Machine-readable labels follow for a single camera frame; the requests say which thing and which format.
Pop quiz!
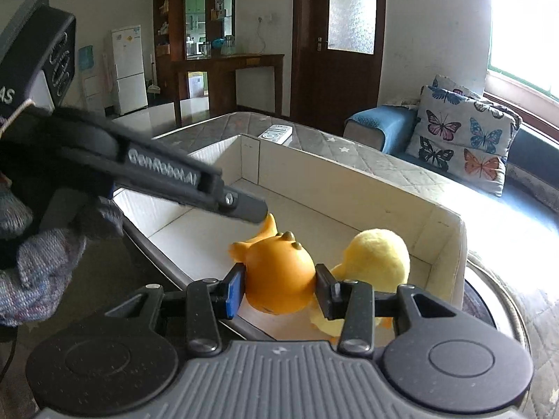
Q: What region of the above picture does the white refrigerator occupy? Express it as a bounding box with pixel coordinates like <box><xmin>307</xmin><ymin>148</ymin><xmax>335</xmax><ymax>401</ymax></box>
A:
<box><xmin>110</xmin><ymin>25</ymin><xmax>148</xmax><ymax>117</ymax></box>

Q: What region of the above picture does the window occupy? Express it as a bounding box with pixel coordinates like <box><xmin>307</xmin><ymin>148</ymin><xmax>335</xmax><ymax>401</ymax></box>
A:
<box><xmin>484</xmin><ymin>0</ymin><xmax>559</xmax><ymax>102</ymax></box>

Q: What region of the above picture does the round metal-rimmed tray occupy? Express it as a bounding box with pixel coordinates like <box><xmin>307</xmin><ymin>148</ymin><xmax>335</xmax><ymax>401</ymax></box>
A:
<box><xmin>460</xmin><ymin>253</ymin><xmax>532</xmax><ymax>351</ymax></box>

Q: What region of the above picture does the yellow plush duck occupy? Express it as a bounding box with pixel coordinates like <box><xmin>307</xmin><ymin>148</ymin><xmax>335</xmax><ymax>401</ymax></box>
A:
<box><xmin>308</xmin><ymin>228</ymin><xmax>411</xmax><ymax>345</ymax></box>

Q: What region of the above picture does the small butterfly print pillow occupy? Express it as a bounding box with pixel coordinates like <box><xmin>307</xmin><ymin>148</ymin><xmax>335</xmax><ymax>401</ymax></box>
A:
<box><xmin>430</xmin><ymin>74</ymin><xmax>483</xmax><ymax>100</ymax></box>

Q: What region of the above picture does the brown wooden console table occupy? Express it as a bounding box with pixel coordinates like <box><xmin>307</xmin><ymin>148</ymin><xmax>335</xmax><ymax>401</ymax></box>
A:
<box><xmin>172</xmin><ymin>53</ymin><xmax>285</xmax><ymax>128</ymax></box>

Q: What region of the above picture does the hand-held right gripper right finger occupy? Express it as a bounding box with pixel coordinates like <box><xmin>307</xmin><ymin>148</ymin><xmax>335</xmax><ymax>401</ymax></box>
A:
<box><xmin>314</xmin><ymin>264</ymin><xmax>464</xmax><ymax>356</ymax></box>

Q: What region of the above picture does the brown wooden door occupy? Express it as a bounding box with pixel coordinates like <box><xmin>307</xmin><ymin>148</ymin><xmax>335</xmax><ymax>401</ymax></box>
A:
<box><xmin>292</xmin><ymin>0</ymin><xmax>387</xmax><ymax>135</ymax></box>

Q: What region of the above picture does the white cardboard box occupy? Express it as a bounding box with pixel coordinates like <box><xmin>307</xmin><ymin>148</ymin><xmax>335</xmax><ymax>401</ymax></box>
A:
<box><xmin>111</xmin><ymin>133</ymin><xmax>467</xmax><ymax>342</ymax></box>

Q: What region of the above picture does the blue sofa throw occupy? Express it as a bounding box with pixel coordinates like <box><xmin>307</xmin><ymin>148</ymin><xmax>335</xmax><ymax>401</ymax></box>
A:
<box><xmin>343</xmin><ymin>105</ymin><xmax>420</xmax><ymax>154</ymax></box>

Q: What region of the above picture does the orange rubber toy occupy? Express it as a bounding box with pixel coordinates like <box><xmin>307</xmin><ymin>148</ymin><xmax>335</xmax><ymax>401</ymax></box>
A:
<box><xmin>230</xmin><ymin>214</ymin><xmax>316</xmax><ymax>315</ymax></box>

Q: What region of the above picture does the dark sofa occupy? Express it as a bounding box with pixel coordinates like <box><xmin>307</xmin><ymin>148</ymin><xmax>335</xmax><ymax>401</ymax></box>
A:
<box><xmin>343</xmin><ymin>105</ymin><xmax>559</xmax><ymax>267</ymax></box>

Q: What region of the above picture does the wall socket with cable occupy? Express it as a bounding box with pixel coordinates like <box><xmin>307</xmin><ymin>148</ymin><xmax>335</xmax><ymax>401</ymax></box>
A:
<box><xmin>254</xmin><ymin>12</ymin><xmax>275</xmax><ymax>56</ymax></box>

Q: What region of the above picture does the large butterfly print pillow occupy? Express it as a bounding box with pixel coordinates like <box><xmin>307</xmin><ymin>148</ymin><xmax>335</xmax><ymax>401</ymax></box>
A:
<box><xmin>404</xmin><ymin>85</ymin><xmax>522</xmax><ymax>198</ymax></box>

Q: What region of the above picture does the person's left hand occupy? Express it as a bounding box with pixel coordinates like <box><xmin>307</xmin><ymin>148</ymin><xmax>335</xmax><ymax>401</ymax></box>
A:
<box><xmin>0</xmin><ymin>179</ymin><xmax>126</xmax><ymax>328</ymax></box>

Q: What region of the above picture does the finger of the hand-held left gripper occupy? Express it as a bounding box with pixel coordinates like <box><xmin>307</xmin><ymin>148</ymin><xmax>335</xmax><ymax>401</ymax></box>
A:
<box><xmin>111</xmin><ymin>133</ymin><xmax>268</xmax><ymax>225</ymax></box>

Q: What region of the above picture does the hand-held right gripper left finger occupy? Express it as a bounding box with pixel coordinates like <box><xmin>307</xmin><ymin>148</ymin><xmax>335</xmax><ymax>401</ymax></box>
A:
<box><xmin>105</xmin><ymin>265</ymin><xmax>245</xmax><ymax>356</ymax></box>

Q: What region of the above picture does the white remote control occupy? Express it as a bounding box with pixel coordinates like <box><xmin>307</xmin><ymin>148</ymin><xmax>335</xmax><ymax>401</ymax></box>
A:
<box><xmin>257</xmin><ymin>125</ymin><xmax>294</xmax><ymax>145</ymax></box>

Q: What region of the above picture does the white mop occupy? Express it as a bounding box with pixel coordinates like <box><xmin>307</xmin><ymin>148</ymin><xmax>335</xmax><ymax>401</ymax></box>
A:
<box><xmin>146</xmin><ymin>52</ymin><xmax>162</xmax><ymax>95</ymax></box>

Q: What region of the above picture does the brown wooden shelf cabinet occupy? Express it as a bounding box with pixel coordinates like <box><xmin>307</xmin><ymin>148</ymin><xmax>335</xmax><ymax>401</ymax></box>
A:
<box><xmin>152</xmin><ymin>0</ymin><xmax>237</xmax><ymax>106</ymax></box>

